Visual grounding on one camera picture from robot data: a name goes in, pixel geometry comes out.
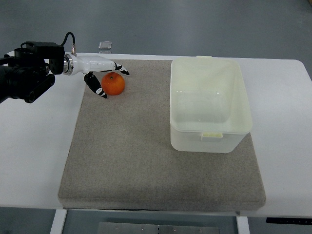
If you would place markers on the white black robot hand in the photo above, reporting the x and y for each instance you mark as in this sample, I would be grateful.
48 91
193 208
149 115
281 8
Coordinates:
74 64

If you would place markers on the orange fruit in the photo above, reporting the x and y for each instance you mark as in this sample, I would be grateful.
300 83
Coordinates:
113 83

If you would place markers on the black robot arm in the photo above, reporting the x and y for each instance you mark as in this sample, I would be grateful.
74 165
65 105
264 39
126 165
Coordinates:
31 71

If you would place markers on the translucent white plastic box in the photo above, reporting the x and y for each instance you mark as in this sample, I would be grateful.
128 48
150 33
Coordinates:
209 107

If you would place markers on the small clear floor plate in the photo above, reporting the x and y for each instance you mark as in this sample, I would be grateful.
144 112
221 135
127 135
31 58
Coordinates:
105 45

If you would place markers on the grey felt mat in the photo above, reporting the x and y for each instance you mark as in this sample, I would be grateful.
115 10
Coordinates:
121 157

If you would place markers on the white table leg left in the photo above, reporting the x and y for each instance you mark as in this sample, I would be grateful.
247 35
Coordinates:
58 222

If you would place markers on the white table leg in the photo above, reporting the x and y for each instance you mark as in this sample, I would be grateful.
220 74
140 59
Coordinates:
58 222
242 225

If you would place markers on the white table leg right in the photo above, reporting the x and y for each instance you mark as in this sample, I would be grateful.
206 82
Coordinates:
242 225

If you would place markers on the black table control panel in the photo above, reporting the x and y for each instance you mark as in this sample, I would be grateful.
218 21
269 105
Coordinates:
293 221

